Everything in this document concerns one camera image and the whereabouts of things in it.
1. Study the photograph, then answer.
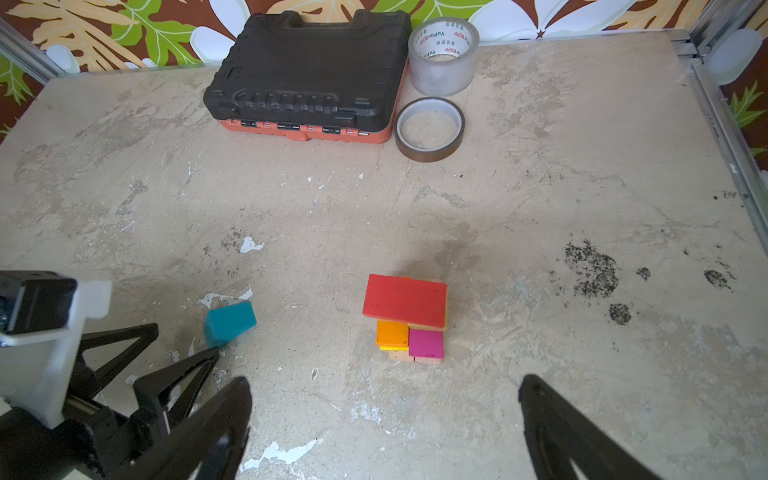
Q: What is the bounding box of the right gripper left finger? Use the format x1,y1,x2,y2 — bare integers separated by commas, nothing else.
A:
112,377,252,479

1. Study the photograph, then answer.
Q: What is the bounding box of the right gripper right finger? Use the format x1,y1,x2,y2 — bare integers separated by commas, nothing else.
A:
518,374,658,479

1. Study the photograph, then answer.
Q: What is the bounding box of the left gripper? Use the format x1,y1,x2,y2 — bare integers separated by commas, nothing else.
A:
1,323,220,479

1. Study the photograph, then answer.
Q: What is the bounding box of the teal triangular block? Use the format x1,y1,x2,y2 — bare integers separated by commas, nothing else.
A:
203,301,257,348

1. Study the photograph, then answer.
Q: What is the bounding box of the magenta rectangular block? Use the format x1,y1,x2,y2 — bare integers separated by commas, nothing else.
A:
408,329,444,359

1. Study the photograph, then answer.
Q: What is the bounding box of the red rectangular block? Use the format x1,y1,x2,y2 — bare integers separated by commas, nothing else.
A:
362,274,448,331

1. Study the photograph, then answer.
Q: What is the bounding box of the orange rectangular block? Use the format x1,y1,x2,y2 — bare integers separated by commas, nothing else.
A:
376,320,409,351

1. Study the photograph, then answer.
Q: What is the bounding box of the small yellow cube block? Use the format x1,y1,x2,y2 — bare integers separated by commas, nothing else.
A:
442,300,449,331

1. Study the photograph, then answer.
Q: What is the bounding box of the natural wood plank block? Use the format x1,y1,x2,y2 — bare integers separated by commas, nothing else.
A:
388,350,415,362

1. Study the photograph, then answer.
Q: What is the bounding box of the brown tape roll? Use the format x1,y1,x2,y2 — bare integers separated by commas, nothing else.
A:
393,97,466,163

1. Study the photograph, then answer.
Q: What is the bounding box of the black tool case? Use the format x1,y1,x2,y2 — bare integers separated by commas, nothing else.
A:
203,10,412,144

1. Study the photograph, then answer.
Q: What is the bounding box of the clear glass jar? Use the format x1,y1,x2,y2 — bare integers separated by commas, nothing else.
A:
408,17,480,97

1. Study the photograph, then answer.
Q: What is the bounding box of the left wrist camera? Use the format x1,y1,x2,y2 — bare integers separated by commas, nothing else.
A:
1,270,112,428

